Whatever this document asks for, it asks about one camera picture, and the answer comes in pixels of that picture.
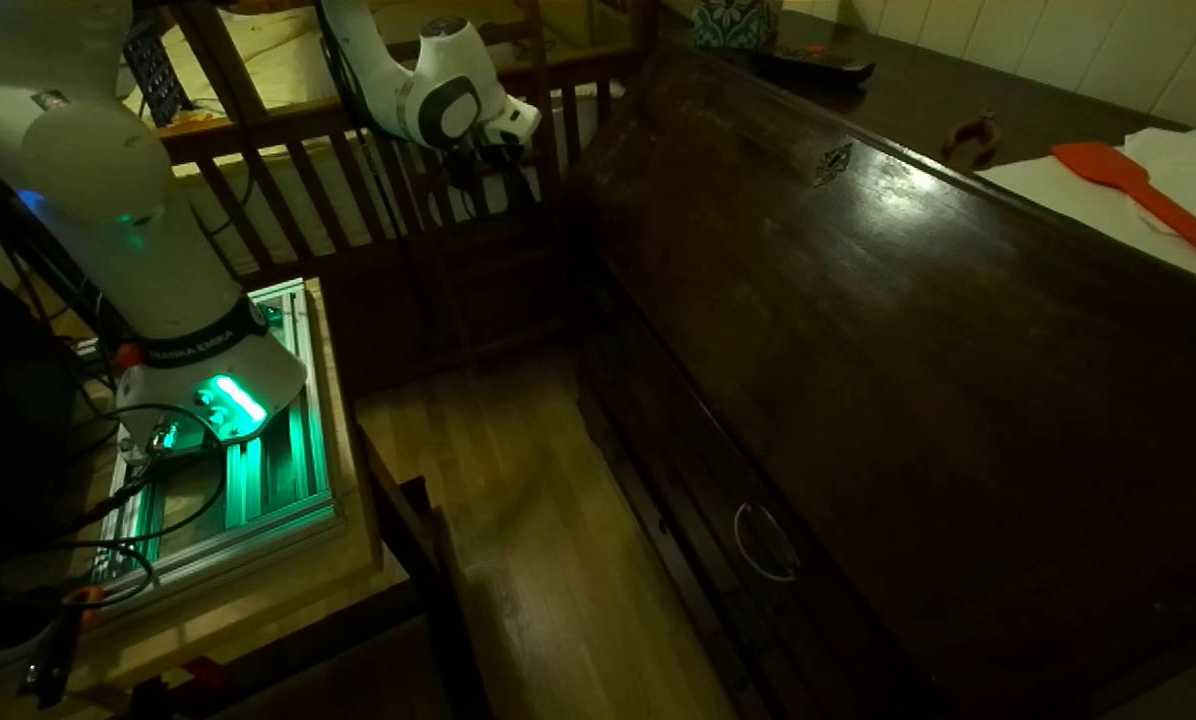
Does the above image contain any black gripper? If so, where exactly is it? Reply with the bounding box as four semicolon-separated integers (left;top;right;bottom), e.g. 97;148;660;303
443;130;543;223

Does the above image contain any dark wooden secretary desk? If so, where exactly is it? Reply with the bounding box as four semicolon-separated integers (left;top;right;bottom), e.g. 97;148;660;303
562;0;1196;720

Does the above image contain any wooden chair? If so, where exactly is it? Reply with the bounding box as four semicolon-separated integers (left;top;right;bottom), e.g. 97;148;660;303
129;0;667;393

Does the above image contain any patterned tissue box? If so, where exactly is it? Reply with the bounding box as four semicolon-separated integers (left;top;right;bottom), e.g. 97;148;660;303
688;0;778;57

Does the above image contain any black remote control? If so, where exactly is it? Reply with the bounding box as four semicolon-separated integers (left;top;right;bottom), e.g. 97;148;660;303
754;44;879;92

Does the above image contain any brass keyhole escutcheon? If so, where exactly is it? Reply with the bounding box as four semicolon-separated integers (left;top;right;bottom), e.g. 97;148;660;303
811;140;859;185

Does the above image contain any black table foot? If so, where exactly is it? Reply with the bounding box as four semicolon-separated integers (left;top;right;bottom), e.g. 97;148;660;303
352;421;495;720

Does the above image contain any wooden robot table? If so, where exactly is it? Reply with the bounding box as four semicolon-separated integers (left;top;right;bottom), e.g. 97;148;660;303
0;271;416;698

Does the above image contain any black control box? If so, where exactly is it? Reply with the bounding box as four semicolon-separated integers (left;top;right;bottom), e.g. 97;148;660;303
0;248;97;593

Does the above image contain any red black clamp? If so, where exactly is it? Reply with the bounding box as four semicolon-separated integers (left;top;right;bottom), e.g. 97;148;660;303
18;579;108;713
126;647;243;720

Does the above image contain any white paper stack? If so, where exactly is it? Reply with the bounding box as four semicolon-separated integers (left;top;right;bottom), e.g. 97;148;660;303
977;114;1196;290

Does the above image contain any aluminium mounting frame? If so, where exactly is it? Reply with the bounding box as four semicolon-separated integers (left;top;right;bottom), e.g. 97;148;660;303
89;276;341;593

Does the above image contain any round drawer ring handle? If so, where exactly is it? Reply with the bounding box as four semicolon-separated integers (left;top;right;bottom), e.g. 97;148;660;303
730;497;803;589

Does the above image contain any black base cable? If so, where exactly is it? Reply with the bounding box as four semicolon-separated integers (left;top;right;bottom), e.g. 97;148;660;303
0;394;231;630

